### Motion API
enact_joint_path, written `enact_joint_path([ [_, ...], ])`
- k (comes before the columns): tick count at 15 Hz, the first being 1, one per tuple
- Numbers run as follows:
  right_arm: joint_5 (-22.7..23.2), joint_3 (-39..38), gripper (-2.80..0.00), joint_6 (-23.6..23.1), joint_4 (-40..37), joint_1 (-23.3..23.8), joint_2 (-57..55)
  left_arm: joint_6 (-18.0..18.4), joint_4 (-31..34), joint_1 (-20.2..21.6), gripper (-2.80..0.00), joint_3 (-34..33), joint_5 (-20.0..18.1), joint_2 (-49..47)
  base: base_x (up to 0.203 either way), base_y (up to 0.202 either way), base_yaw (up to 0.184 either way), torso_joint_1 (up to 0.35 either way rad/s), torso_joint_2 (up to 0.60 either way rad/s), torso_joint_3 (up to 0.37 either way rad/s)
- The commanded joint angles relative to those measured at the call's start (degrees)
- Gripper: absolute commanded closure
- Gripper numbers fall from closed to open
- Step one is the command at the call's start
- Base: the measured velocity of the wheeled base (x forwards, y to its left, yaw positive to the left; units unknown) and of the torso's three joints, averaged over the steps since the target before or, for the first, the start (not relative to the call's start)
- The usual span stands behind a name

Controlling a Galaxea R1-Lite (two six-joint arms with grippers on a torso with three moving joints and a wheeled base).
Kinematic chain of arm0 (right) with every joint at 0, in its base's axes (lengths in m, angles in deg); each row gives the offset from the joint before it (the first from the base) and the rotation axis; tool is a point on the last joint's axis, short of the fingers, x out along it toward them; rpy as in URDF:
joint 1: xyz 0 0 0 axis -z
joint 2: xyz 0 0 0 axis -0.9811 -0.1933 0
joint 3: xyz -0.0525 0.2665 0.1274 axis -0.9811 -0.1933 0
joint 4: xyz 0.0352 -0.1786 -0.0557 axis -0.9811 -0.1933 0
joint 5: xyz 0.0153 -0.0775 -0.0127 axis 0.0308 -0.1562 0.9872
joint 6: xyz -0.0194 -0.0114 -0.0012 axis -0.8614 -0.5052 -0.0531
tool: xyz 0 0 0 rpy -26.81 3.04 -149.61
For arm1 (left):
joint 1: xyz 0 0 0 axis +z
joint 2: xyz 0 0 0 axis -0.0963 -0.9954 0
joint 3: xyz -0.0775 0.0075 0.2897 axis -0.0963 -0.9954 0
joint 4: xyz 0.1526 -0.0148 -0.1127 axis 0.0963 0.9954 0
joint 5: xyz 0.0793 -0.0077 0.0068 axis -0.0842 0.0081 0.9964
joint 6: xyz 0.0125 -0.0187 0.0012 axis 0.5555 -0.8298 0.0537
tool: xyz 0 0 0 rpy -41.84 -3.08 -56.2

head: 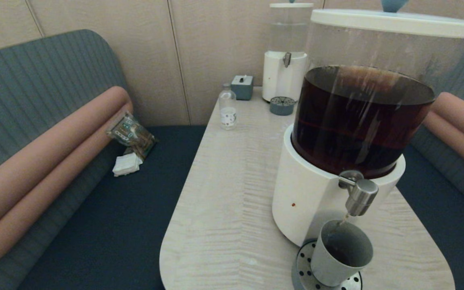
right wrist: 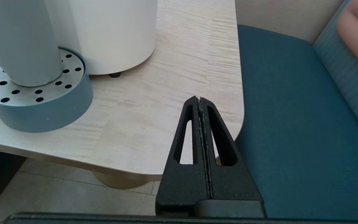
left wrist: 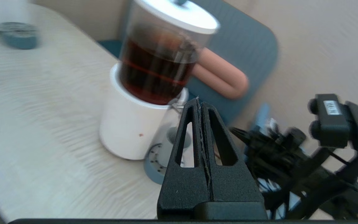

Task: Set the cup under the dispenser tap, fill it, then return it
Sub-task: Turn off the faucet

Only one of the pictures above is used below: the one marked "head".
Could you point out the grey tissue box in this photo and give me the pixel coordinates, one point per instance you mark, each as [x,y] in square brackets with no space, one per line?
[242,89]

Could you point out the dark blue bench seat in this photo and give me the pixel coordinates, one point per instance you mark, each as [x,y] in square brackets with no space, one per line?
[115,225]
[457,241]

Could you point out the white folded napkins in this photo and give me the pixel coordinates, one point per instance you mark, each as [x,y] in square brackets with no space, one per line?
[126,166]

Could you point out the small white dispenser lid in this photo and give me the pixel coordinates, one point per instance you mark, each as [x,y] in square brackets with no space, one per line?
[291,5]

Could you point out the large white dispenser lid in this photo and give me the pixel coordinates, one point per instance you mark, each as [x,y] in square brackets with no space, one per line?
[397,24]

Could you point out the small steel dispenser tap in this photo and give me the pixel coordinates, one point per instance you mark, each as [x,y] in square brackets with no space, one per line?
[286,60]

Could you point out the clear plastic bottle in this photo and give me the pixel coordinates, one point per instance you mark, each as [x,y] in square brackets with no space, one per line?
[228,112]

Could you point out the grey plastic cup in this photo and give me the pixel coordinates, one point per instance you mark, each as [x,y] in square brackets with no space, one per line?
[328,266]

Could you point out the grey-blue ribbed bench backrest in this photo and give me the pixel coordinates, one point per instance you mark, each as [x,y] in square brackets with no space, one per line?
[34,80]
[453,173]

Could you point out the small grey drip tray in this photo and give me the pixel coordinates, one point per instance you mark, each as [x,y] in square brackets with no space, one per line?
[282,108]

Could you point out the large steel dispenser tap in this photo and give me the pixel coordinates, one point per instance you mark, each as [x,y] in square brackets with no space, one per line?
[361,197]

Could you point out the large perforated steel drip tray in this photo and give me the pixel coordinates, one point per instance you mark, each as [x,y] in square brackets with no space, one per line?
[301,266]

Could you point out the small dispenser with clear water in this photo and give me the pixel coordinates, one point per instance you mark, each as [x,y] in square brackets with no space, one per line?
[282,80]

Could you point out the green printed snack packet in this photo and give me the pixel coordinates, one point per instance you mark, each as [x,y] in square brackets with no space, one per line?
[129,133]

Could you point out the large dispenser with brown tea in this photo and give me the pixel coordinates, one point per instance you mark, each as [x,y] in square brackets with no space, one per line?
[312,189]

